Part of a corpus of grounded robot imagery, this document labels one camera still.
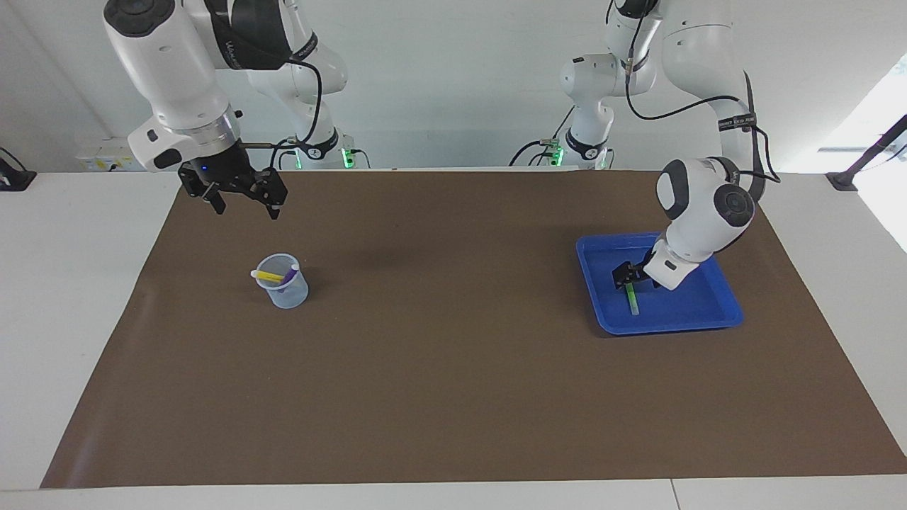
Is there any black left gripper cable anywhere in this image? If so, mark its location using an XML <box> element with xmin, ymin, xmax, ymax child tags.
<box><xmin>606</xmin><ymin>0</ymin><xmax>782</xmax><ymax>186</ymax></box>

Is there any blue plastic tray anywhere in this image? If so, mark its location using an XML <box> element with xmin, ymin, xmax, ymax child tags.
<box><xmin>575</xmin><ymin>231</ymin><xmax>744</xmax><ymax>336</ymax></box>

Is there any white wall socket box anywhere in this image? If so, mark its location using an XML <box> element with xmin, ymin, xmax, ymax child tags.
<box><xmin>77</xmin><ymin>138</ymin><xmax>153</xmax><ymax>173</ymax></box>

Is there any brown table mat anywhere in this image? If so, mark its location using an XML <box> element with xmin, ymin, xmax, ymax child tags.
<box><xmin>40</xmin><ymin>170</ymin><xmax>907</xmax><ymax>489</ymax></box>

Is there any clear plastic cup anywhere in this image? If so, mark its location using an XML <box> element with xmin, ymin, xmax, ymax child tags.
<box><xmin>254</xmin><ymin>254</ymin><xmax>310</xmax><ymax>310</ymax></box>

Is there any black table clamp mount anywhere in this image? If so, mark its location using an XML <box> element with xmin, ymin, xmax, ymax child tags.
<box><xmin>0</xmin><ymin>147</ymin><xmax>38</xmax><ymax>192</ymax></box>

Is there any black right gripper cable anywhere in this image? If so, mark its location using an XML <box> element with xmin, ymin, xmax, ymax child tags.
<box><xmin>237</xmin><ymin>57</ymin><xmax>323</xmax><ymax>151</ymax></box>

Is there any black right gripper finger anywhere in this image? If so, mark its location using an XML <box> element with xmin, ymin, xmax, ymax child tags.
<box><xmin>177</xmin><ymin>164</ymin><xmax>227</xmax><ymax>215</ymax></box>
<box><xmin>244</xmin><ymin>168</ymin><xmax>289</xmax><ymax>220</ymax></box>

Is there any black angled stand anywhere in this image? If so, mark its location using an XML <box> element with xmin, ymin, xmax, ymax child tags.
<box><xmin>826</xmin><ymin>113</ymin><xmax>907</xmax><ymax>193</ymax></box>

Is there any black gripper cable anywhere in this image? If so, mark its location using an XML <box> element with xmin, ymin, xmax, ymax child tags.
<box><xmin>237</xmin><ymin>57</ymin><xmax>323</xmax><ymax>151</ymax></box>
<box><xmin>606</xmin><ymin>0</ymin><xmax>782</xmax><ymax>186</ymax></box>

